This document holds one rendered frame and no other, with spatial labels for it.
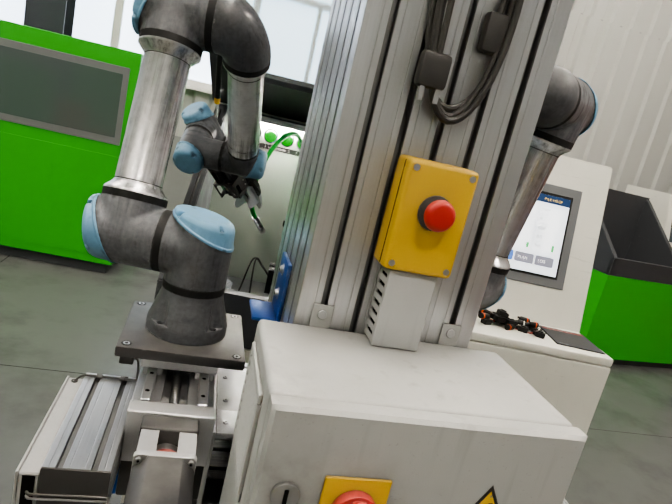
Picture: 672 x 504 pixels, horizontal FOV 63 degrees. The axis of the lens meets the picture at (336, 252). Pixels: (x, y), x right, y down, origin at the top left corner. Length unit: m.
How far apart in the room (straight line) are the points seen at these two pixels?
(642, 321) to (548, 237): 3.54
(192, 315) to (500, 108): 0.63
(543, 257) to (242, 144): 1.15
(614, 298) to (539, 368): 3.36
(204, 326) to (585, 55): 6.15
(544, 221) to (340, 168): 1.43
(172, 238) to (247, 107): 0.36
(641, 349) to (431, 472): 5.12
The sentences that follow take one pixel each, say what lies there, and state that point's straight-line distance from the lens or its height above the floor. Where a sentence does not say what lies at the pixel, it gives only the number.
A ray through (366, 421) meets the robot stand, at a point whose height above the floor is 1.22.
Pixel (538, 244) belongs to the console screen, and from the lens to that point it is 2.02.
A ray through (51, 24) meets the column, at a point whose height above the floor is 1.71.
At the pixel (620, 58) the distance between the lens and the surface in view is 7.09.
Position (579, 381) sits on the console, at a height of 0.89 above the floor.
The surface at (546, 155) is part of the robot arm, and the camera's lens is 1.21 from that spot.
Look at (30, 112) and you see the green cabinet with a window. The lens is 4.44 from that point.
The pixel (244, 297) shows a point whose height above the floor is 0.95.
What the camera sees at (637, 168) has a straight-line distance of 7.44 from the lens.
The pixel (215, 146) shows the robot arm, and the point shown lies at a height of 1.36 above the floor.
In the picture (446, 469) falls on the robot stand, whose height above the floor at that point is 1.18.
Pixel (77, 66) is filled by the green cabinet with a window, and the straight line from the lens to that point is 4.32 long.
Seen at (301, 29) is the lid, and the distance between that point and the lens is 1.69.
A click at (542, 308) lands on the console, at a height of 1.03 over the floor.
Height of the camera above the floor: 1.48
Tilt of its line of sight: 13 degrees down
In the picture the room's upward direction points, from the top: 13 degrees clockwise
